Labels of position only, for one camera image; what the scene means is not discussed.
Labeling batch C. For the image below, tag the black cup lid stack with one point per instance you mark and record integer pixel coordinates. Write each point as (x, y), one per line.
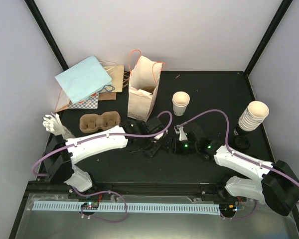
(240, 143)

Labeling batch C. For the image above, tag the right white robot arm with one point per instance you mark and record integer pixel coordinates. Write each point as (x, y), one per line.
(273, 184)

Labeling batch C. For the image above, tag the cream bear paper bag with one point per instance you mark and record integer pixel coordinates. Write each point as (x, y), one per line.
(143, 85)

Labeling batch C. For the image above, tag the brown kraft paper bag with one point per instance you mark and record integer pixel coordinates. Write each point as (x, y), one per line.
(108, 92)

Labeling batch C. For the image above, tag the stack of white cups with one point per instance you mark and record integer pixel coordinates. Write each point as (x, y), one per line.
(253, 116)

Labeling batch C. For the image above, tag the black paper coffee cup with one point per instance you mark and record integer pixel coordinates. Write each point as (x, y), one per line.
(166, 144)

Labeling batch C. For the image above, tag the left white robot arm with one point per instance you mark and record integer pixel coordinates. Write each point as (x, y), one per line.
(63, 155)

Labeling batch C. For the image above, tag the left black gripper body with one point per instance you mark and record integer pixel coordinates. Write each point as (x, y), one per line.
(147, 149)

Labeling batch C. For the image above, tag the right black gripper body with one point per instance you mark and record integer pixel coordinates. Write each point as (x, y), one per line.
(185, 150)

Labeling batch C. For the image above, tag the checkered paper bag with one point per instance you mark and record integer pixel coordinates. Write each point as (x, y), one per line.
(88, 103)

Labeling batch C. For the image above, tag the white plastic cutlery bunch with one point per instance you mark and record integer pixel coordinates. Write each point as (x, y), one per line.
(53, 124)

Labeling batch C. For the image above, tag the light blue paper bag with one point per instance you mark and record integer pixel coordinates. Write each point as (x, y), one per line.
(83, 79)

